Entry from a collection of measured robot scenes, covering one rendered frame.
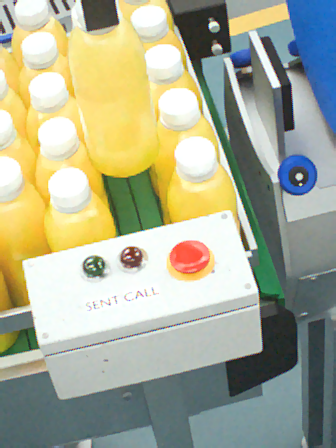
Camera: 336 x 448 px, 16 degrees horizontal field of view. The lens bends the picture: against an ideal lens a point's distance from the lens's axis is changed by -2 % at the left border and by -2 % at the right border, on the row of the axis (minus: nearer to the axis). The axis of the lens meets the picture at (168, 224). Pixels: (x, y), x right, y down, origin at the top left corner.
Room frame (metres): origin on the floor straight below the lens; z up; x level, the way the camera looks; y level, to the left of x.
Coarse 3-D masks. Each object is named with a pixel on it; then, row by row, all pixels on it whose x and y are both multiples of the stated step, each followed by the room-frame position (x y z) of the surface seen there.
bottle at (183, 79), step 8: (184, 72) 0.95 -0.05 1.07; (152, 80) 0.94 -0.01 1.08; (160, 80) 0.93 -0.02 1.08; (168, 80) 0.93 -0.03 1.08; (176, 80) 0.94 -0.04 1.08; (184, 80) 0.94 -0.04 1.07; (192, 80) 0.95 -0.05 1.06; (152, 88) 0.94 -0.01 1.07; (160, 88) 0.93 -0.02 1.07; (168, 88) 0.93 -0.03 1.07; (184, 88) 0.93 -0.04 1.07; (192, 88) 0.94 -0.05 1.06; (152, 96) 0.93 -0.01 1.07; (160, 96) 0.93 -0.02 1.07; (200, 96) 0.94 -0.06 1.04; (200, 104) 0.94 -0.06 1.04; (200, 112) 0.93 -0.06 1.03; (152, 168) 0.93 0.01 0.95; (152, 176) 0.94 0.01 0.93; (152, 184) 0.94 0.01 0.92
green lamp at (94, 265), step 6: (90, 258) 0.69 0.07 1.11; (96, 258) 0.69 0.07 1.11; (102, 258) 0.69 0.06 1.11; (84, 264) 0.69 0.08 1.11; (90, 264) 0.68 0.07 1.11; (96, 264) 0.68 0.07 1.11; (102, 264) 0.68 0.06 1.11; (84, 270) 0.68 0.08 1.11; (90, 270) 0.68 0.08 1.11; (96, 270) 0.68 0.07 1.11; (102, 270) 0.68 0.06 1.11; (90, 276) 0.68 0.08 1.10; (96, 276) 0.68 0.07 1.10
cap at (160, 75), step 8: (152, 48) 0.96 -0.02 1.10; (160, 48) 0.96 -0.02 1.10; (168, 48) 0.96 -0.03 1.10; (176, 48) 0.96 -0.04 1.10; (152, 56) 0.95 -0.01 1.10; (160, 56) 0.95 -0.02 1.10; (168, 56) 0.95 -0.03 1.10; (176, 56) 0.95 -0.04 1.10; (152, 64) 0.94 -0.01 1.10; (160, 64) 0.94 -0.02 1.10; (168, 64) 0.93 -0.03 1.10; (176, 64) 0.94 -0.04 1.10; (152, 72) 0.94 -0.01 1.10; (160, 72) 0.93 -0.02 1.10; (168, 72) 0.93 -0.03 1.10; (176, 72) 0.94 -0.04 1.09
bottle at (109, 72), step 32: (96, 32) 0.82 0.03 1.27; (128, 32) 0.83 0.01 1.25; (96, 64) 0.81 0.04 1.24; (128, 64) 0.81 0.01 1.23; (96, 96) 0.80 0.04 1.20; (128, 96) 0.80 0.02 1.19; (96, 128) 0.81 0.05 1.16; (128, 128) 0.80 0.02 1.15; (96, 160) 0.81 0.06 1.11; (128, 160) 0.80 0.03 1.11
